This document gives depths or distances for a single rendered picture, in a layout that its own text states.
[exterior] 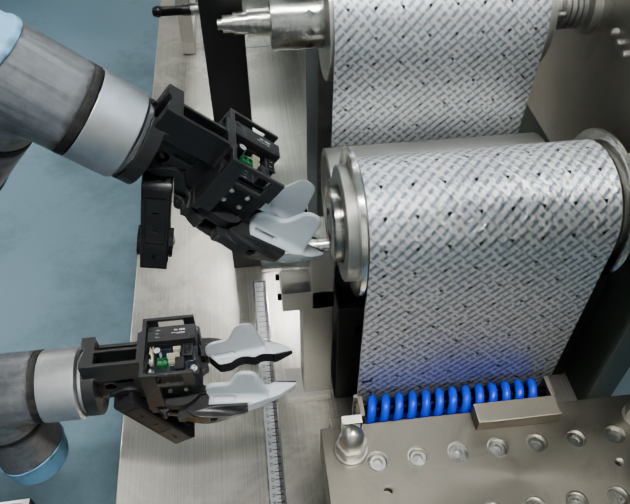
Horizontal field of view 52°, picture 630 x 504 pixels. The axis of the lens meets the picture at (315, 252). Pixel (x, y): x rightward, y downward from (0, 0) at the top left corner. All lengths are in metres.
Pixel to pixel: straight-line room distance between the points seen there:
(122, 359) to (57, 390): 0.07
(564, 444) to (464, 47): 0.45
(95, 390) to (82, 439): 1.32
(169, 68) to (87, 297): 1.00
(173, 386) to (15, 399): 0.15
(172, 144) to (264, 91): 0.95
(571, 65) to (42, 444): 0.78
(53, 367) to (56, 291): 1.68
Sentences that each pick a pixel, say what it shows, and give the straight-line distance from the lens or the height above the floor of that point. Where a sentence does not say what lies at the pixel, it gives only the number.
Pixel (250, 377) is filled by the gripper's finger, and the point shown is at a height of 1.14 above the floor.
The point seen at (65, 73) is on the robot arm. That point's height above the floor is 1.45.
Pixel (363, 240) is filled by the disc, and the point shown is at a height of 1.29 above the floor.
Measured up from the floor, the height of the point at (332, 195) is 1.29.
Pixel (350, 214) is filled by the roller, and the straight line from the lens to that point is 0.58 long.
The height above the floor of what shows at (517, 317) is 1.15.
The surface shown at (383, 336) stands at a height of 1.14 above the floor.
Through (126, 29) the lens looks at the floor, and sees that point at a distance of 3.77.
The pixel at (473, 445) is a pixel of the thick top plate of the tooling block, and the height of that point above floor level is 1.03.
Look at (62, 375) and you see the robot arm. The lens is 0.69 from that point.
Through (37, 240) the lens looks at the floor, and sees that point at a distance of 2.57.
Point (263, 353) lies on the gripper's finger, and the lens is 0.72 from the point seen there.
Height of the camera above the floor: 1.69
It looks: 47 degrees down
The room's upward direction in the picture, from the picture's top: straight up
